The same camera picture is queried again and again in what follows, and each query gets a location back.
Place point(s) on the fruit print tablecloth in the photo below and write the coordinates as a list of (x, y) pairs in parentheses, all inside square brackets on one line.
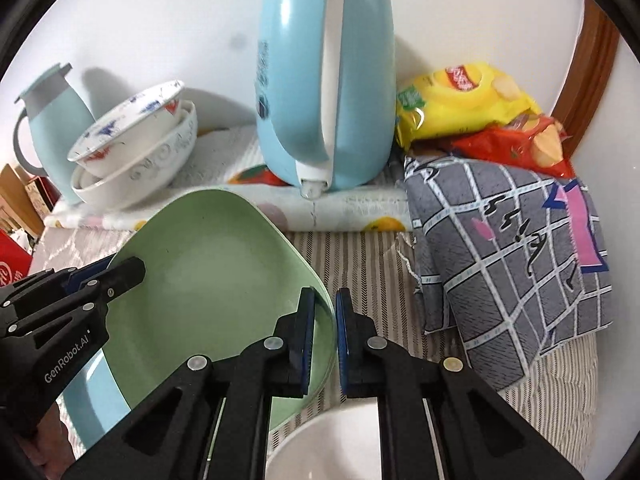
[(340, 210)]

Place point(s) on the large grey patterned white bowl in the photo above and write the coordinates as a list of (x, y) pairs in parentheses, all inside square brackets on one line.
[(150, 170)]

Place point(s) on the wooden door frame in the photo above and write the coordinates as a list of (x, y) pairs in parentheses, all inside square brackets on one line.
[(590, 60)]

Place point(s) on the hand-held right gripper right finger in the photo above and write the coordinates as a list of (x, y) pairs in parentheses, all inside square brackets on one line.
[(344, 342)]

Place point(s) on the red box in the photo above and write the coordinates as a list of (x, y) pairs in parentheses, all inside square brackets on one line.
[(12, 260)]

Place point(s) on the yellow chip bag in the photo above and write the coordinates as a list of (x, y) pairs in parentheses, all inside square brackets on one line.
[(465, 105)]

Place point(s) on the brown cardboard box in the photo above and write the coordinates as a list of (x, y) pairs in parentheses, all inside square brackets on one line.
[(12, 200)]

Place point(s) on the grey checked cloth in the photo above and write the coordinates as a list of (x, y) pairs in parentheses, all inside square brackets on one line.
[(500, 260)]

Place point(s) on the green plate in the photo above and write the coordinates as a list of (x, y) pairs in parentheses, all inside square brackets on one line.
[(210, 280)]

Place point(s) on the light blue plate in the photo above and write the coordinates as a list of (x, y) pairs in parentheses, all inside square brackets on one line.
[(92, 400)]

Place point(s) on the striped quilted blanket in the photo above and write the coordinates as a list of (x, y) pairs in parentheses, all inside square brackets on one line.
[(370, 260)]

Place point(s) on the light blue electric kettle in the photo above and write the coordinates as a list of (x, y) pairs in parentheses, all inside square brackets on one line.
[(360, 85)]

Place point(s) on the light blue thermos jug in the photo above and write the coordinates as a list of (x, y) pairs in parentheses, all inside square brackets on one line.
[(55, 115)]

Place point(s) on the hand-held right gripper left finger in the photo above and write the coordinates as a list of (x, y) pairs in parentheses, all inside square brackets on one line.
[(305, 342)]

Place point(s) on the person's left hand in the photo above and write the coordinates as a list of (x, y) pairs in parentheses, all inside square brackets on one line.
[(52, 440)]

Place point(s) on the blue floral white bowl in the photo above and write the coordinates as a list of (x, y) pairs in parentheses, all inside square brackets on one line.
[(115, 125)]

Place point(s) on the green white bowl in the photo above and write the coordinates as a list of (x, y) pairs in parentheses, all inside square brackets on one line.
[(325, 440)]

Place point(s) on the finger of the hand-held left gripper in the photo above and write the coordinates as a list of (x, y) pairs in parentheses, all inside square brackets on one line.
[(85, 275), (122, 274)]

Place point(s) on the red chip bag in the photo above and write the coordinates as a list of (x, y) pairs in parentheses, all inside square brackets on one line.
[(505, 145)]

